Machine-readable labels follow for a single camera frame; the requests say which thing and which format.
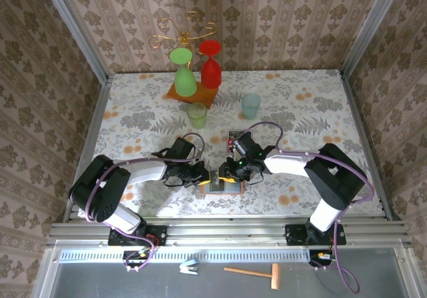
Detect green wine glass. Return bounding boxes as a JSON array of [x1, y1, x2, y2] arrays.
[[169, 47, 197, 97]]

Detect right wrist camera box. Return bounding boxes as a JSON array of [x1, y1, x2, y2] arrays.
[[232, 132, 258, 158]]

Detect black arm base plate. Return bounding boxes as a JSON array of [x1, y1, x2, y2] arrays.
[[108, 225, 168, 247], [285, 223, 347, 246]]

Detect white slotted cable duct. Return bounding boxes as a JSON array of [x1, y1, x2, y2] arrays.
[[59, 249, 310, 264]]

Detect blue plastic cup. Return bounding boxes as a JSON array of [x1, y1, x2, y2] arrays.
[[241, 93, 262, 121]]

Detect green plastic cup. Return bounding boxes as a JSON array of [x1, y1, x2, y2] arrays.
[[186, 102, 208, 129]]

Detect clear acrylic box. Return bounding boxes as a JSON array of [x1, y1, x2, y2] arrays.
[[226, 128, 250, 154]]

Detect aluminium frame post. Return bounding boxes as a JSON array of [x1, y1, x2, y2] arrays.
[[37, 0, 111, 85], [339, 0, 408, 79]]

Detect tan leather card holder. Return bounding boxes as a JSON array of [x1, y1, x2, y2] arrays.
[[199, 177, 246, 196]]

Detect blue stapler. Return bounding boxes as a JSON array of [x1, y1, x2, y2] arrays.
[[179, 259, 200, 275]]

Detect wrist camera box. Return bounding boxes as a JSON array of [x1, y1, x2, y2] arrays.
[[169, 137, 197, 161], [232, 132, 258, 158]]

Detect black gripper wire loop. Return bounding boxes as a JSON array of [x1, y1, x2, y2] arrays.
[[151, 147, 176, 188], [245, 173, 265, 186]]

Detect black right gripper wire loop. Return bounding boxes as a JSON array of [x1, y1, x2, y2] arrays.
[[245, 173, 265, 186]]

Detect floral tablecloth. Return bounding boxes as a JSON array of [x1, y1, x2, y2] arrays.
[[66, 68, 390, 218]]

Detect gold wire glass rack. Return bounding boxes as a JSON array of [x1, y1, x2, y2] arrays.
[[149, 10, 220, 109]]

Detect red wine glass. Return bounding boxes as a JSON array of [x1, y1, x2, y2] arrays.
[[198, 39, 223, 90]]

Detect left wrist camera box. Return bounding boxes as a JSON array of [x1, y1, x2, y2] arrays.
[[169, 137, 197, 161]]

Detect grey metal shelf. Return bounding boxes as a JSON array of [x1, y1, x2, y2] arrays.
[[31, 244, 423, 298]]

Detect aluminium side rail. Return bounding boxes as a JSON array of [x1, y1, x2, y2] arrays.
[[61, 74, 113, 224], [339, 71, 403, 222]]

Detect black left gripper wire loop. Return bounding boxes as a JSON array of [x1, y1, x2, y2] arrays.
[[151, 147, 176, 188]]

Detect wooden mallet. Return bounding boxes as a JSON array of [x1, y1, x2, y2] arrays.
[[223, 263, 282, 291]]

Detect black connector with wires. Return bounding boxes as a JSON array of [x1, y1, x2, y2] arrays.
[[122, 249, 156, 273], [308, 249, 338, 271]]

